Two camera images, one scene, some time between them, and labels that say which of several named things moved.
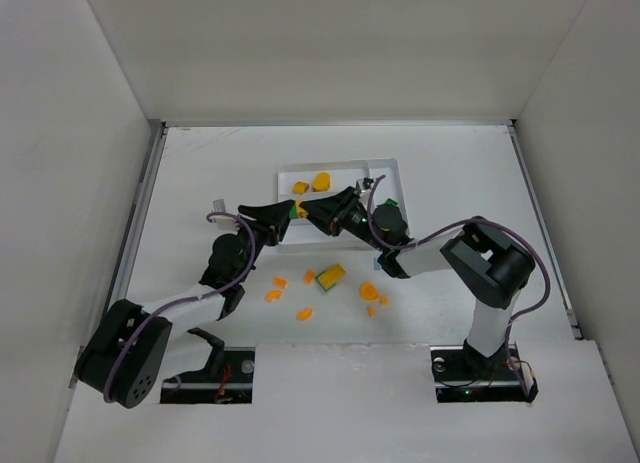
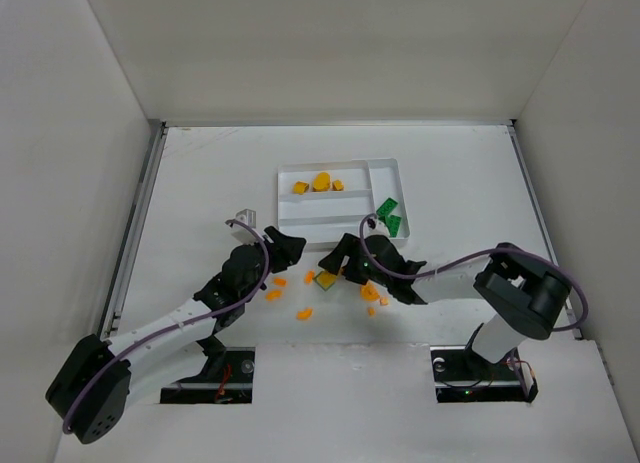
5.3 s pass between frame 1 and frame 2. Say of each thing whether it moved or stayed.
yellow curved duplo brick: stayed
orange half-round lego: stayed
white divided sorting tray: stayed
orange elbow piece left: stayed
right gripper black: moved
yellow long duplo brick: stayed
